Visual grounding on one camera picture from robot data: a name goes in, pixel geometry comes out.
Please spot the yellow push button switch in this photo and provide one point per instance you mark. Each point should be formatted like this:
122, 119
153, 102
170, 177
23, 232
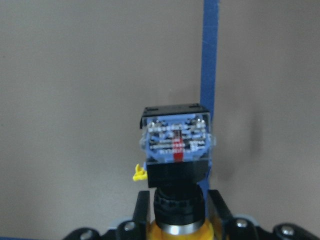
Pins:
177, 142

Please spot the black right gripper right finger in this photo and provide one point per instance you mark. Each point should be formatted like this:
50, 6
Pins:
218, 211

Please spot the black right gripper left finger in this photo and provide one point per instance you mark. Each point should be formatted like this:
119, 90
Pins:
141, 214

